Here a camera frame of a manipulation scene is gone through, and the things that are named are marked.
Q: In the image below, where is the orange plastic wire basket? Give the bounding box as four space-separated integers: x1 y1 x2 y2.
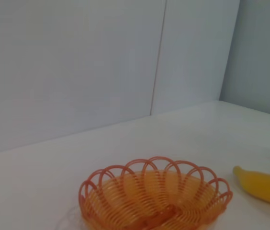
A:
78 156 234 230

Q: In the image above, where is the yellow banana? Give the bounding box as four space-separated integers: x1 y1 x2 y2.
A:
232 165 270 208

